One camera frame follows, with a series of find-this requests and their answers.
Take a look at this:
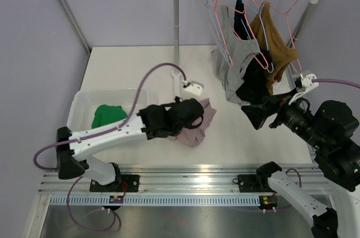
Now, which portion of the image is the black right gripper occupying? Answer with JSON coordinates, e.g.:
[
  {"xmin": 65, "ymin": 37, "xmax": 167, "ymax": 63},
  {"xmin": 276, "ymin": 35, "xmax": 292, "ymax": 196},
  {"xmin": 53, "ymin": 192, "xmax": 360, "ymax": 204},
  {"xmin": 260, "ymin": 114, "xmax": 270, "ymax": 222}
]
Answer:
[{"xmin": 241, "ymin": 86, "xmax": 327, "ymax": 150}]

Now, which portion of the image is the mauve pink tank top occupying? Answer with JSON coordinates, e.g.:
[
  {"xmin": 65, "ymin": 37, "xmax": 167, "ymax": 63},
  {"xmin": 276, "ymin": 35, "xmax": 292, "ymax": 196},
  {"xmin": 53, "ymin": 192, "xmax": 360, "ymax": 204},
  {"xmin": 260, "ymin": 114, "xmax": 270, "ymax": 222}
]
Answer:
[{"xmin": 167, "ymin": 98, "xmax": 217, "ymax": 148}]

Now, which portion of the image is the grey tank top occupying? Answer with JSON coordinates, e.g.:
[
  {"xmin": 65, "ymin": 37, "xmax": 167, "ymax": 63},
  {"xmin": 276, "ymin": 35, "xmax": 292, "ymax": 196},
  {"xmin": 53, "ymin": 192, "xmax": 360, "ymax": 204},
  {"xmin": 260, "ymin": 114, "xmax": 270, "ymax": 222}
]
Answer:
[{"xmin": 211, "ymin": 5, "xmax": 258, "ymax": 106}]

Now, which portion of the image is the green tank top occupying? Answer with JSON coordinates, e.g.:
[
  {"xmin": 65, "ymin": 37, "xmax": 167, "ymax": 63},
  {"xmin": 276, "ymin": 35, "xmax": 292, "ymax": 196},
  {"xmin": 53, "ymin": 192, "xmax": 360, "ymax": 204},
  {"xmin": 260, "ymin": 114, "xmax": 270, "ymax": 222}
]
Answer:
[{"xmin": 91, "ymin": 105, "xmax": 128, "ymax": 129}]

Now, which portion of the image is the pink hanger of green top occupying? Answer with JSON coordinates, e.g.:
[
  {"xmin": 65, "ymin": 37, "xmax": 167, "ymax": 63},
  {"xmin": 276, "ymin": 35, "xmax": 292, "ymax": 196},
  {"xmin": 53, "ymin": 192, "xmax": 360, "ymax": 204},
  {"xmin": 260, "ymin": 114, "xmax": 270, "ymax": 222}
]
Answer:
[{"xmin": 196, "ymin": 0, "xmax": 234, "ymax": 66}]

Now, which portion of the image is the blue hanger of mauve top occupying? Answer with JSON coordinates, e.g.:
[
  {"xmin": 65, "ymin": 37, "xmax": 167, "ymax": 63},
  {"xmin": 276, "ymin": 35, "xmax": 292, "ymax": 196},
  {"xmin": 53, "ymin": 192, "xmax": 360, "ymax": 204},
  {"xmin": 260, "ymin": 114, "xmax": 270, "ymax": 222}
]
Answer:
[{"xmin": 190, "ymin": 0, "xmax": 231, "ymax": 63}]

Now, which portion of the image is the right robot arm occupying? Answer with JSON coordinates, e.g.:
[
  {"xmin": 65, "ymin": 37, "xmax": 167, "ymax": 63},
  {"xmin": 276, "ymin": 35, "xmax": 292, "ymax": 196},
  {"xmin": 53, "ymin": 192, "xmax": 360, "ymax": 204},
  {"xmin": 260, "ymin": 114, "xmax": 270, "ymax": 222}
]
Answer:
[{"xmin": 237, "ymin": 93, "xmax": 359, "ymax": 237}]

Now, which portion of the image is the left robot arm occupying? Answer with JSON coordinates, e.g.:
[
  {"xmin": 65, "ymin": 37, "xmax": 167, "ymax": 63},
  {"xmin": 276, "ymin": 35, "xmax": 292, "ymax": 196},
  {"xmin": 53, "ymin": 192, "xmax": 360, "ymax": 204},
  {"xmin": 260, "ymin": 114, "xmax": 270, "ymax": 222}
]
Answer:
[{"xmin": 56, "ymin": 97, "xmax": 205, "ymax": 192}]

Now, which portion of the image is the black tank top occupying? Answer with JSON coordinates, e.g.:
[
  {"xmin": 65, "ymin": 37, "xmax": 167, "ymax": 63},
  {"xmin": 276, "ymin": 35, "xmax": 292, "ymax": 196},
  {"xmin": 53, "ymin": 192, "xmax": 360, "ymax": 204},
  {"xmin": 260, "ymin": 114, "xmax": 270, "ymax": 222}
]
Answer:
[{"xmin": 233, "ymin": 0, "xmax": 273, "ymax": 105}]

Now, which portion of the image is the brown tank top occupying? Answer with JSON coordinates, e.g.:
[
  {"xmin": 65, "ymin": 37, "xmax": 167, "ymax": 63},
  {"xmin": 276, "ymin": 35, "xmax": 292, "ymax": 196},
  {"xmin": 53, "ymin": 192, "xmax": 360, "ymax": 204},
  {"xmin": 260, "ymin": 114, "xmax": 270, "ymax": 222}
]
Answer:
[{"xmin": 250, "ymin": 2, "xmax": 298, "ymax": 95}]

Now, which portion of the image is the clear plastic basket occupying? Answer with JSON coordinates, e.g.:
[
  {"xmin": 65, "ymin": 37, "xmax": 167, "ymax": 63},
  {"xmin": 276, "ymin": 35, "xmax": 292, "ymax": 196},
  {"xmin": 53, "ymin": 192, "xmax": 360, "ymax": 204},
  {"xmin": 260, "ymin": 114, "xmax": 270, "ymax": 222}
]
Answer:
[{"xmin": 67, "ymin": 89, "xmax": 148, "ymax": 143}]

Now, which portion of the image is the silver clothes rack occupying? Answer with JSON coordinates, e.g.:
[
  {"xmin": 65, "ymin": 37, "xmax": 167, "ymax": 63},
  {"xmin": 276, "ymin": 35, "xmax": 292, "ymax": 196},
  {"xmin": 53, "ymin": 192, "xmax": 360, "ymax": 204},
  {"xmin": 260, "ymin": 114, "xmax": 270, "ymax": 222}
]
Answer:
[{"xmin": 170, "ymin": 0, "xmax": 327, "ymax": 114}]

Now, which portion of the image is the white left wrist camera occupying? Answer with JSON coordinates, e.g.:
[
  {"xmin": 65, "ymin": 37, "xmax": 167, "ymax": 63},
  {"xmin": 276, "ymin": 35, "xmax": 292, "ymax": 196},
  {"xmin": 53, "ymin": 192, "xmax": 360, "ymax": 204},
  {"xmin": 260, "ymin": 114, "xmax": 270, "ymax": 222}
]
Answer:
[{"xmin": 182, "ymin": 80, "xmax": 204, "ymax": 97}]

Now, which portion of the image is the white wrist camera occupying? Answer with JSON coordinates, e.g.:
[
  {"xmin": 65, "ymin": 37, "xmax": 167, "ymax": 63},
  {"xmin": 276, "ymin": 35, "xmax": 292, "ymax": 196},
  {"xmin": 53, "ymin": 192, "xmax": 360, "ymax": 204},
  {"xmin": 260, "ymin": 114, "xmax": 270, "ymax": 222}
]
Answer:
[
  {"xmin": 182, "ymin": 80, "xmax": 204, "ymax": 97},
  {"xmin": 289, "ymin": 72, "xmax": 319, "ymax": 105}
]

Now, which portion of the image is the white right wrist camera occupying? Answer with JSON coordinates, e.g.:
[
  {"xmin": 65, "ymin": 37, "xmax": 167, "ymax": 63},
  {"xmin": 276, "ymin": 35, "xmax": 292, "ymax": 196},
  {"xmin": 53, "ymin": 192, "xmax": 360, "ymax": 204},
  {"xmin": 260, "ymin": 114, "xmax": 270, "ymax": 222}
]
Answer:
[{"xmin": 289, "ymin": 72, "xmax": 319, "ymax": 105}]

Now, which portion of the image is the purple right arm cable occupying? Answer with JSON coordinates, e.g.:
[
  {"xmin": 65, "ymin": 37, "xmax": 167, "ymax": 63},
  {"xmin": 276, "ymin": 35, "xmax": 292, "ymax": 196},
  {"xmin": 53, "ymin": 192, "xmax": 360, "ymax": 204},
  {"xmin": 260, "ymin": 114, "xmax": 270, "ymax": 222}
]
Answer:
[{"xmin": 312, "ymin": 79, "xmax": 360, "ymax": 89}]

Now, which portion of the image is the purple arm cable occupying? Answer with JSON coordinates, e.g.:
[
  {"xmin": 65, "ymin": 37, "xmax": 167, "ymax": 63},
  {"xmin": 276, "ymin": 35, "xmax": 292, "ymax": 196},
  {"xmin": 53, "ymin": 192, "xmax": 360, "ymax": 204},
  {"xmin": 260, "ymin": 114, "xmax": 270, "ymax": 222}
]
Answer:
[
  {"xmin": 33, "ymin": 62, "xmax": 188, "ymax": 233},
  {"xmin": 312, "ymin": 79, "xmax": 360, "ymax": 89}
]

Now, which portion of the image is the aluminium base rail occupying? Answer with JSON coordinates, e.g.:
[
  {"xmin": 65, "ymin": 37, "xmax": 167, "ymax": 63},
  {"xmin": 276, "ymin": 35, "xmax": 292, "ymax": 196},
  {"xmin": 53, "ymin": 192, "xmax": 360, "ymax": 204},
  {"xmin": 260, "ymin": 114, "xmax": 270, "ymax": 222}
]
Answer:
[{"xmin": 38, "ymin": 164, "xmax": 331, "ymax": 196}]

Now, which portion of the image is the white slotted cable duct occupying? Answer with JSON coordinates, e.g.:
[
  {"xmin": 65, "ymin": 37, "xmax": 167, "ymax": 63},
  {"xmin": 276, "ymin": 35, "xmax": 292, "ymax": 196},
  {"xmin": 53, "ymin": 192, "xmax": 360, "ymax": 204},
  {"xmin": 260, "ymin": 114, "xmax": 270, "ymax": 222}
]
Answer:
[{"xmin": 50, "ymin": 195, "xmax": 260, "ymax": 206}]

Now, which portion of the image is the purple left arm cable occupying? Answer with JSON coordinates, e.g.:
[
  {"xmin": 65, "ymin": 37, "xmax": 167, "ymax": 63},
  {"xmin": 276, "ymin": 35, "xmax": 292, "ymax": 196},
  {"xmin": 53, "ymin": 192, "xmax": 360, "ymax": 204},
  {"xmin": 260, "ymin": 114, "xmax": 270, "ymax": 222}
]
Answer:
[{"xmin": 33, "ymin": 62, "xmax": 188, "ymax": 233}]

